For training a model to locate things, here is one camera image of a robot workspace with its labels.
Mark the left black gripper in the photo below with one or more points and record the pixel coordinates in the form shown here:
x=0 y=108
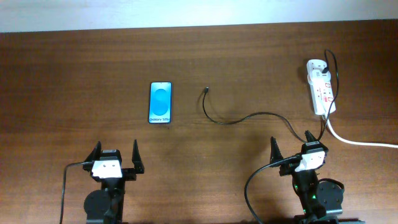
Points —
x=127 y=175

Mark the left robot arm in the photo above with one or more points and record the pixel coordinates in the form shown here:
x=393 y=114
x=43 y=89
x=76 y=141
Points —
x=106 y=204

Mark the blue Samsung Galaxy smartphone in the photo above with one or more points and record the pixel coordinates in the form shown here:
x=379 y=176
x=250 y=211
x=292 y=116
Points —
x=160 y=105

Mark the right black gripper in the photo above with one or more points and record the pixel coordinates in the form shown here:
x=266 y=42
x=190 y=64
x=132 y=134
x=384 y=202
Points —
x=286 y=168

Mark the white USB charger plug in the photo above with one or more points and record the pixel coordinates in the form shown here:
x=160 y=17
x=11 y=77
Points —
x=317 y=75

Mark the white power strip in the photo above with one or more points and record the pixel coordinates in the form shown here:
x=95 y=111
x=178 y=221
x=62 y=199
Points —
x=321 y=92

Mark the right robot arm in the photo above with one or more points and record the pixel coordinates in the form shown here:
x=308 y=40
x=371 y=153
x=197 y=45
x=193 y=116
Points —
x=321 y=199

